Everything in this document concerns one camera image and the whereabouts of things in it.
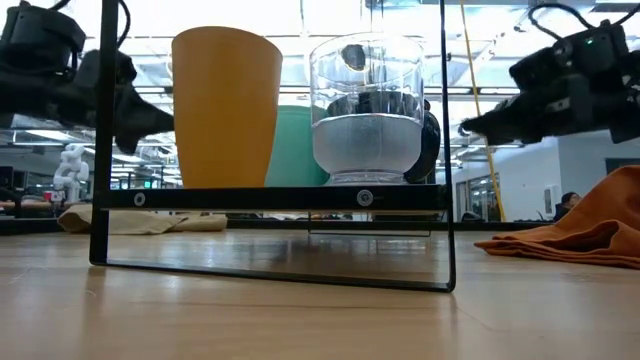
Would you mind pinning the dark wall monitor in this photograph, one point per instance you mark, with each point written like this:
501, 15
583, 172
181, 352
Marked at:
622, 165

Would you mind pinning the person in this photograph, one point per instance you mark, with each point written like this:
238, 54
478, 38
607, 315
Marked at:
567, 205

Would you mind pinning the black aluminium rig frame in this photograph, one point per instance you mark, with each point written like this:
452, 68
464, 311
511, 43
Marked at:
30, 226

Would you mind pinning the clear glass mug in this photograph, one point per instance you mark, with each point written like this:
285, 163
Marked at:
367, 145

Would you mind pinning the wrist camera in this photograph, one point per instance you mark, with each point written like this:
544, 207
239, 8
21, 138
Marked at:
40, 35
590, 50

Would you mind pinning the cyan plastic mug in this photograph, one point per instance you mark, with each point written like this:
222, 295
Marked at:
295, 150

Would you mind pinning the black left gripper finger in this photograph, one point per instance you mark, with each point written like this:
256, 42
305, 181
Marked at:
145, 117

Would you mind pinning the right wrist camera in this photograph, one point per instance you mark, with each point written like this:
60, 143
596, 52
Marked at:
590, 50

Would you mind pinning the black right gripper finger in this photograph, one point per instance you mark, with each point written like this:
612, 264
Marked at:
545, 115

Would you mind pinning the beige cloth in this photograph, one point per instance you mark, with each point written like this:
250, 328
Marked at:
140, 222

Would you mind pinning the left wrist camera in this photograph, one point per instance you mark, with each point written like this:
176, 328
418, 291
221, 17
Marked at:
40, 35

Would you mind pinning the dark blue ceramic mug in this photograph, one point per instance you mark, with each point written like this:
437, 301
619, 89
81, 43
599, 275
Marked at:
430, 150

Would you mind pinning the orange cloth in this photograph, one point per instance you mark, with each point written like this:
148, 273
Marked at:
600, 225

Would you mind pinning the orange plastic cup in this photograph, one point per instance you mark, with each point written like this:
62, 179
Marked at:
225, 115

